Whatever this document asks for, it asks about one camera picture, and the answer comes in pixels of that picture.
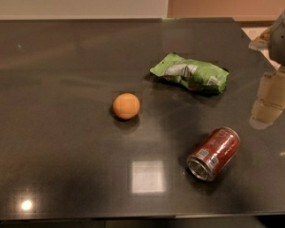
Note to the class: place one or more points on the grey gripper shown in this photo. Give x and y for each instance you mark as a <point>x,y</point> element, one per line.
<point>284,38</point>

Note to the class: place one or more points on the red coke can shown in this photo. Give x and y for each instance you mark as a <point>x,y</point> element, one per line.
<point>210,157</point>

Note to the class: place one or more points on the green chip bag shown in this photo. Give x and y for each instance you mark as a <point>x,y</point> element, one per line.
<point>192,74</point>

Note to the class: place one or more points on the orange fruit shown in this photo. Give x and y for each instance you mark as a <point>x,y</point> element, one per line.
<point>126,106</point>

